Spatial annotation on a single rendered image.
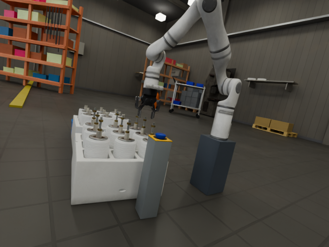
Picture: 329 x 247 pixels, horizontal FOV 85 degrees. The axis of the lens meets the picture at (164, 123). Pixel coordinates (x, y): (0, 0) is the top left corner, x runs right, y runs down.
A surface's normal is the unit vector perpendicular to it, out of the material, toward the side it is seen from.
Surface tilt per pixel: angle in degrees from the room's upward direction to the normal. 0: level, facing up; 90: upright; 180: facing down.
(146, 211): 90
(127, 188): 90
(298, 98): 90
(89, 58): 90
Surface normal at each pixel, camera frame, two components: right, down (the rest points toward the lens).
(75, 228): 0.19, -0.97
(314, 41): -0.81, -0.07
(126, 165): 0.44, 0.22
